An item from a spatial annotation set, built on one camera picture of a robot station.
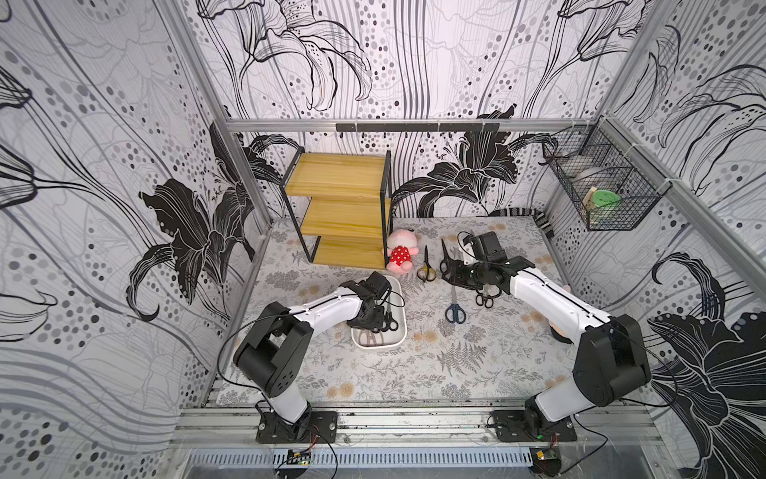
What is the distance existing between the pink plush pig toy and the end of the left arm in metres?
0.21

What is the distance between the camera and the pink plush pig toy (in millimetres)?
1009

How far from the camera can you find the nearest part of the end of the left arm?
0.66 m
